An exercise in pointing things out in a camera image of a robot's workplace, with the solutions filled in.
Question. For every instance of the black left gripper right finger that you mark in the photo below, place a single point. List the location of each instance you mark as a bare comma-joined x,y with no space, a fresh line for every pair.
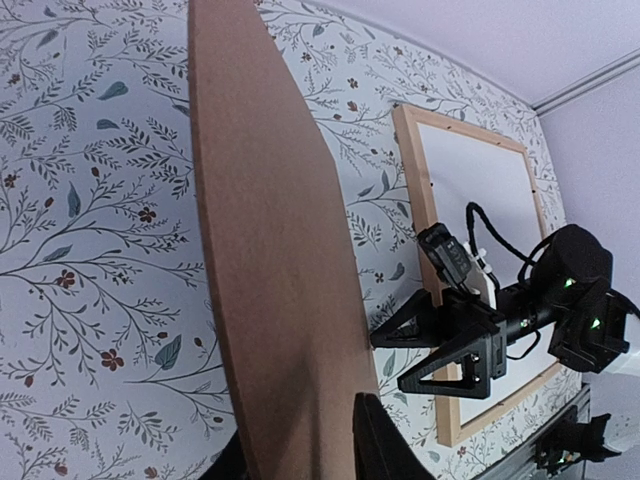
379,448

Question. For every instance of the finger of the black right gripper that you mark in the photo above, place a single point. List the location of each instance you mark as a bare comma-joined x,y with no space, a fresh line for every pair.
460,368
414,325

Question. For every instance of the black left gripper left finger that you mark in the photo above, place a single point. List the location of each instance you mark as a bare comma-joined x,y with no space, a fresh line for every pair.
230,464

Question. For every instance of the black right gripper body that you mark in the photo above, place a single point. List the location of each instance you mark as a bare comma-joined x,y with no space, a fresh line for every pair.
518,316

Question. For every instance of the light wooden picture frame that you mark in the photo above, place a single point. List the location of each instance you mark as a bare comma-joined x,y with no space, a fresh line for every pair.
447,163

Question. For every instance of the brown backing board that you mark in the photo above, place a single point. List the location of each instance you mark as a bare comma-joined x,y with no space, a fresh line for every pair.
281,269

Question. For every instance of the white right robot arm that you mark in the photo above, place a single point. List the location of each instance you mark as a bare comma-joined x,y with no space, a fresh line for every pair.
565,282

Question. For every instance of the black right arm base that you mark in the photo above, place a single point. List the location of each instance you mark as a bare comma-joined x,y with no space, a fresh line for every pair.
570,442

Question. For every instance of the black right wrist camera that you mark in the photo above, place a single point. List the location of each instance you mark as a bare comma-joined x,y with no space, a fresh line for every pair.
446,254

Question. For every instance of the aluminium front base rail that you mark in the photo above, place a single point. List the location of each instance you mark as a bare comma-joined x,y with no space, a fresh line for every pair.
621,434

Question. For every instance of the right aluminium corner post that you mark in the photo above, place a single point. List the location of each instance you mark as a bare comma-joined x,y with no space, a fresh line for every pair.
588,83

